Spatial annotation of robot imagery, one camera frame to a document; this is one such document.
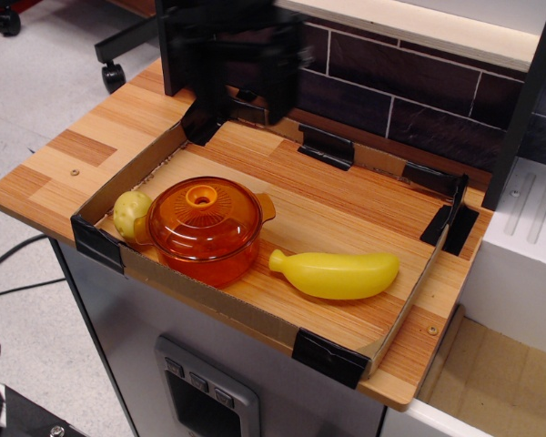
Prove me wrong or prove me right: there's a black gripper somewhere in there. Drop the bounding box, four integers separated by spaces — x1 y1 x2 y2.
186 1 307 125

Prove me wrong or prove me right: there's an orange transparent pot lid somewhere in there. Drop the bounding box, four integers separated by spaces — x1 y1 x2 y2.
146 177 264 260

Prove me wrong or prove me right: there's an orange transparent pot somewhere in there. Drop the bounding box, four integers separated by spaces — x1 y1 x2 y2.
135 192 276 288

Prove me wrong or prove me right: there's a black office chair base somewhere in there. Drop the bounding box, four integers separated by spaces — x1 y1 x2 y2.
95 16 157 94

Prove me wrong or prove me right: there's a pale yellow toy potato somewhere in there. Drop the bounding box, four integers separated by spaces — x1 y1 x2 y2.
113 190 153 241

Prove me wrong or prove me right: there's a yellow plastic banana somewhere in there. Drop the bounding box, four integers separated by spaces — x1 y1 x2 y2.
268 249 399 300

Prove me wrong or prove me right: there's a black caster wheel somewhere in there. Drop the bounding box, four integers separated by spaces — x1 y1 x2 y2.
0 8 22 36

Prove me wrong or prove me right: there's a cardboard fence with black tape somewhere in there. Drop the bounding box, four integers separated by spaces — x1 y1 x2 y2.
70 86 480 391

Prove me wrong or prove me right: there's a grey toy oven cabinet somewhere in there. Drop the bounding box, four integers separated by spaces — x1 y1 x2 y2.
53 242 386 436

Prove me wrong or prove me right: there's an oven control panel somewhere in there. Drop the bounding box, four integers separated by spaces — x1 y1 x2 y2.
155 336 261 437

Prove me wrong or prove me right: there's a white toy sink unit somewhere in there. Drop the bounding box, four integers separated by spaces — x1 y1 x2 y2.
381 159 546 436

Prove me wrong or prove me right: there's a black left shelf post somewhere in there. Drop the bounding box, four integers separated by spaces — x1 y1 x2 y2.
156 0 199 96

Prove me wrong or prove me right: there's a black shelf post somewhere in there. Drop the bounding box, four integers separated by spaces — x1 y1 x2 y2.
481 23 546 211
156 0 199 96

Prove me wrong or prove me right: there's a black right shelf post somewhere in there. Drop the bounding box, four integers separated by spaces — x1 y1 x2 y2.
481 23 546 211

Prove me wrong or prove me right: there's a black floor cable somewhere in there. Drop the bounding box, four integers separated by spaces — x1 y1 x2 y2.
0 232 68 301

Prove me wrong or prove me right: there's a black equipment with cables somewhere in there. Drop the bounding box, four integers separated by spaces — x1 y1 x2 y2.
0 190 92 437

